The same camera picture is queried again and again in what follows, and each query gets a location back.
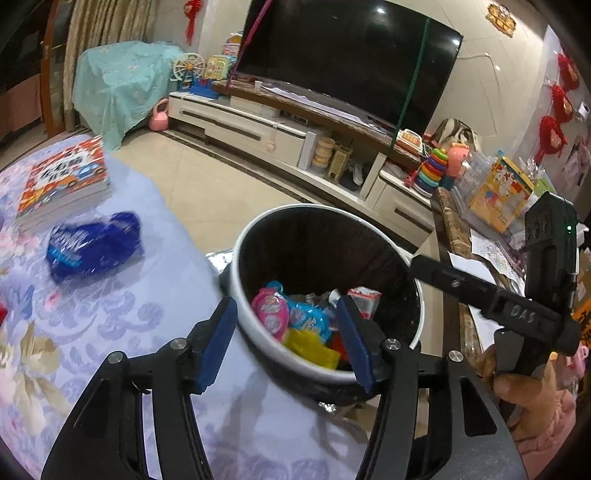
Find pink cord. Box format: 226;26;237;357
226;0;273;93

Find stack of colourful books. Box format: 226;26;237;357
16;135;112;232

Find pink plastic toy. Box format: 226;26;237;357
445;143;472;178

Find white television cabinet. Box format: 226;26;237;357
167;76;437;250

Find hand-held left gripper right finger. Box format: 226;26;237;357
336;295;527;480

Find rainbow ring stacking toy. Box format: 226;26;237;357
406;148;450;195

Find yellow plastic wrapper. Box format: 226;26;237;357
283;329;341;370

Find red wrapper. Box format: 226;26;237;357
330;332;352;365

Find bamboo steamer stack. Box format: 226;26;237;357
313;136;334;169

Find blue plastic packet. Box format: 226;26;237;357
46;211;144;284

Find beige patterned curtain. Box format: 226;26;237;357
65;0;132;134

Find black flat television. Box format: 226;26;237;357
233;0;464;139

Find white paper sheet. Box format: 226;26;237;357
445;251;497;278

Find colourful toy box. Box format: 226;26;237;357
204;55;232;83

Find red hanging decoration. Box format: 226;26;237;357
185;0;204;44

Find toy cash register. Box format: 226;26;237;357
396;129;424;155

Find beige striped bag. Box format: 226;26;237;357
434;117;481;148

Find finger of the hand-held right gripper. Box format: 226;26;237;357
410;255;502;308

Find person's right hand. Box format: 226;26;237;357
492;369;555;428

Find dark shoes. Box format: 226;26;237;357
344;159;370;190

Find white and red carton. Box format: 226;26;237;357
346;286;383;319

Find green cord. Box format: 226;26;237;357
390;18;430;148

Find gold and red wall sticker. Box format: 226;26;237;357
487;2;518;35

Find blue toy base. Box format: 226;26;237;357
178;78;220;100

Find ferris wheel toy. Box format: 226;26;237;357
172;52;204;90

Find pink kettlebell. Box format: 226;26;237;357
148;98;169;132

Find brown marble counter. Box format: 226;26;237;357
429;187;591;370

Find yellow cartoon box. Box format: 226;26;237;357
468;156;536;234

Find red wall ornament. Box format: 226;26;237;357
538;115;568;160
549;83;575;121
556;53;580;90

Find wooden lantern box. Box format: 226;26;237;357
328;143;352;183

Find teal cloth cover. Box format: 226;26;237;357
73;41;190;152

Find black bin with white rim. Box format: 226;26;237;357
221;203;426;402

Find clear plastic containers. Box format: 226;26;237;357
455;150;499;204

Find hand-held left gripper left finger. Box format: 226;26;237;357
41;298;238;480

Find wooden sliding door frame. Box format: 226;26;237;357
39;28;63;139

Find light blue wrapper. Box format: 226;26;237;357
281;295;335;342

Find pink round wrapper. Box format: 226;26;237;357
252;287;291;342

